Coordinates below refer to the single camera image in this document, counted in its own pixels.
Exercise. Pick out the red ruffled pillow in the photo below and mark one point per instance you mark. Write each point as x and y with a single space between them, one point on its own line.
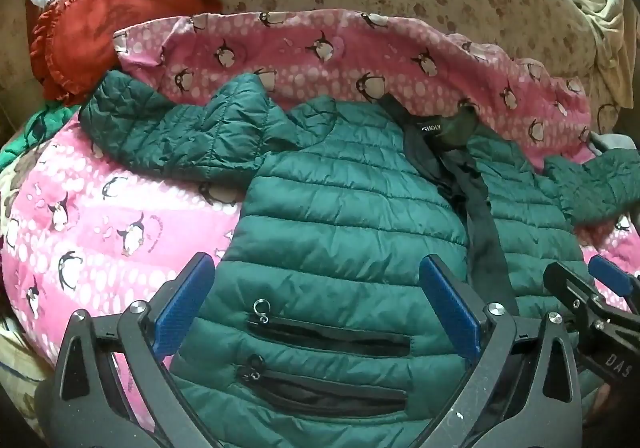
95 23

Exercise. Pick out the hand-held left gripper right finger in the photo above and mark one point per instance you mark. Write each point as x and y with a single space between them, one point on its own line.
447 308

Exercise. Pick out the beige crumpled cloth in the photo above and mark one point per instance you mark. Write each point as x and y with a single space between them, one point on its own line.
605 18

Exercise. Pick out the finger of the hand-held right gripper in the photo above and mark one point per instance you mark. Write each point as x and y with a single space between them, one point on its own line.
567 280
607 274

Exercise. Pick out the grey cloth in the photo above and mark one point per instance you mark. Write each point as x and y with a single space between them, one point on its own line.
606 143

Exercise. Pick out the green cloth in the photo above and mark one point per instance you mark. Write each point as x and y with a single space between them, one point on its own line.
30 128

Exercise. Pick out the green quilted puffer jacket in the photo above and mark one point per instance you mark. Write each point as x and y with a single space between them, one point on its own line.
340 228

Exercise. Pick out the pink penguin print blanket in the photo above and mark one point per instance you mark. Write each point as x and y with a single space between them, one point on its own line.
310 58

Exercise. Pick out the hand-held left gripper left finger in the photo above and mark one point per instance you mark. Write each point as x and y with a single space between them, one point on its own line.
186 295

